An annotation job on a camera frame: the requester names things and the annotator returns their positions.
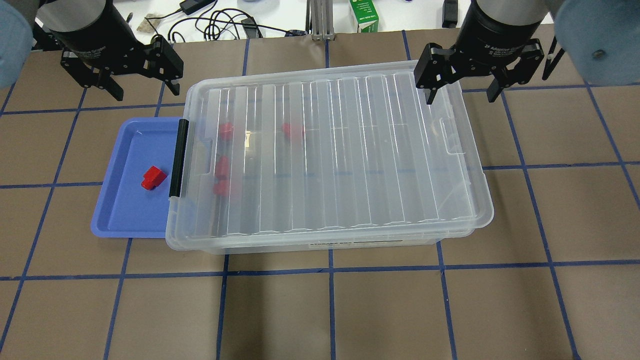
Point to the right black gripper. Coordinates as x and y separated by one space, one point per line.
500 37

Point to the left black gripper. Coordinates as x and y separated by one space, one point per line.
91 36

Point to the red block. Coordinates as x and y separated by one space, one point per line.
221 188
222 168
226 131
153 178
293 132

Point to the clear plastic box lid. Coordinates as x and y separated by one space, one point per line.
374 154

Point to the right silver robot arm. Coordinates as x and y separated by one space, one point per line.
600 37

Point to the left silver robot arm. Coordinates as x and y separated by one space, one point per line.
17 35

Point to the red block in box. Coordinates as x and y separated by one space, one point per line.
226 131
293 132
222 168
221 188

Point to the clear plastic storage box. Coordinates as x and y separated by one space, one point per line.
406 234

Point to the black power adapter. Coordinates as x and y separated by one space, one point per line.
189 7

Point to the blue plastic tray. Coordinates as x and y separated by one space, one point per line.
124 209

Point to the green white carton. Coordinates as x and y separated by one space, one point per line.
365 16

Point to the black box latch handle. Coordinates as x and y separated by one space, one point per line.
178 166

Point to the aluminium frame post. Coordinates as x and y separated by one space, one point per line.
320 20

